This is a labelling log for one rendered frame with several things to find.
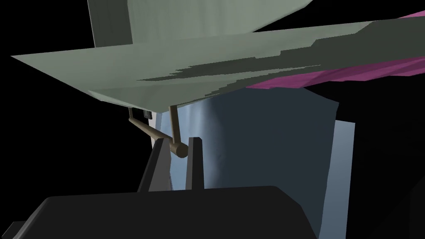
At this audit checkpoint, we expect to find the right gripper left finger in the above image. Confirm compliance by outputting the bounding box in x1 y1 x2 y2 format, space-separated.
137 137 173 193

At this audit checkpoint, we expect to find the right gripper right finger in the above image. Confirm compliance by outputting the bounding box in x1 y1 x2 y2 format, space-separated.
185 136 205 190

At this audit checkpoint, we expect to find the brown bar handle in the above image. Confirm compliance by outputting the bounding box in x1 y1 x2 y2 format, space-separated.
127 105 189 159

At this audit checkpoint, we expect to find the grey-green cupboard door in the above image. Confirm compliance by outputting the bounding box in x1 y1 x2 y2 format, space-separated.
10 15 425 115

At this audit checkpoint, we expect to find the grey-green cupboard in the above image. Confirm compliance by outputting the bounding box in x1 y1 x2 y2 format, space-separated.
87 0 314 49

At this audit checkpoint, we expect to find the magenta flat slab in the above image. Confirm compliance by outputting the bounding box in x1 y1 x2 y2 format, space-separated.
245 10 425 90

